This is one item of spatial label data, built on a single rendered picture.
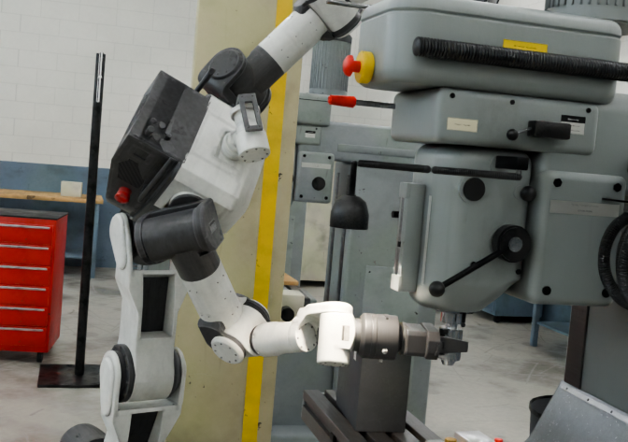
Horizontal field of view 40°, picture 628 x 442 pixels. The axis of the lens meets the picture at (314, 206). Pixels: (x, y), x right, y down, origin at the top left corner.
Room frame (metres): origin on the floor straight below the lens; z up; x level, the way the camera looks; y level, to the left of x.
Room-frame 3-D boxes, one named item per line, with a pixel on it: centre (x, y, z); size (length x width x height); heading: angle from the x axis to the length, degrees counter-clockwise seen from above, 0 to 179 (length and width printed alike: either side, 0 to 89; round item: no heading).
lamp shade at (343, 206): (1.58, -0.07, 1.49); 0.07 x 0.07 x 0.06
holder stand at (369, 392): (2.05, -0.18, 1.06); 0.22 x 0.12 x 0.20; 11
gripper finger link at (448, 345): (1.65, -0.29, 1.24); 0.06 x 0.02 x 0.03; 93
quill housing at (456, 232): (1.68, -0.30, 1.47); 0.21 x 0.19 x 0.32; 16
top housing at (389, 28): (1.69, -0.31, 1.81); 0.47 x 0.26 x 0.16; 106
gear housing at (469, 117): (1.69, -0.33, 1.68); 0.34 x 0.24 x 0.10; 106
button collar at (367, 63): (1.62, -0.07, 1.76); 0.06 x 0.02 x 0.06; 16
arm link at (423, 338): (1.68, -0.20, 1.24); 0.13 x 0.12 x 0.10; 3
